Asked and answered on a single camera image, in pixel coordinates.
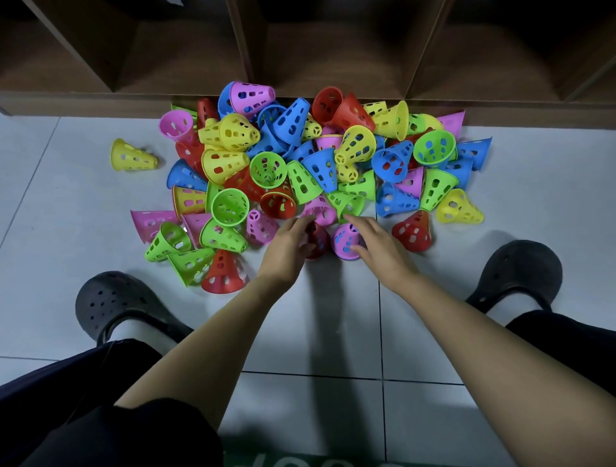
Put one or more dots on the person's left hand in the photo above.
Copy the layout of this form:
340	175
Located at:
281	255

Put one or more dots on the person's right hand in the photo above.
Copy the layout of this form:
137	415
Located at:
382	255

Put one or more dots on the person's left thumb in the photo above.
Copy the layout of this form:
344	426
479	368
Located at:
307	249

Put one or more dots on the person's right thumb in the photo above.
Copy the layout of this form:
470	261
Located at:
357	248

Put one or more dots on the purple perforated plastic cone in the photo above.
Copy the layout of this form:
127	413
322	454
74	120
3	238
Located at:
344	243

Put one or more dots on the dark red perforated cone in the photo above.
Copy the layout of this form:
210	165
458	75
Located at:
319	240

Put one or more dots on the person's right forearm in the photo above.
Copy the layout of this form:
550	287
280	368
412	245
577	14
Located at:
491	365

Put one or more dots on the person's left forearm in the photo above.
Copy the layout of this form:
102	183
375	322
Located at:
211	346

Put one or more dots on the pile of colourful perforated cones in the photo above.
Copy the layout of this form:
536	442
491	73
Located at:
308	158

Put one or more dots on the black right clog shoe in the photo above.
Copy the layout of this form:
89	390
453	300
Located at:
519	269

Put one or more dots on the black clog shoe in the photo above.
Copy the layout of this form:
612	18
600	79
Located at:
115	300
519	269

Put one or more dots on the white right sock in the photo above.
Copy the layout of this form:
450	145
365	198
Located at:
515	310

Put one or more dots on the white sock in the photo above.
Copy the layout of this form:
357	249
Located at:
144	334
515	310

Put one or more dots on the white left sock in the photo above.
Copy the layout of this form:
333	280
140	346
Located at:
144	334

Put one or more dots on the brown wooden shelf unit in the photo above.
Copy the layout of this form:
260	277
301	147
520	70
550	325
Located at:
317	53

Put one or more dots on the black left clog shoe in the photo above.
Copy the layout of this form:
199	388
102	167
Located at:
115	300

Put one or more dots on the lone yellow perforated cone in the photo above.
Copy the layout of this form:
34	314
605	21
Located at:
130	156

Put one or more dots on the dark right trouser leg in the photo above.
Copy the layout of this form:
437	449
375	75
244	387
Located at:
572	346

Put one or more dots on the dark trouser leg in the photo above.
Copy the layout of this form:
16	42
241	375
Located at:
96	413
572	346

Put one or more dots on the dark left trouser leg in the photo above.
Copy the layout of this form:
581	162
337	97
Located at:
96	413

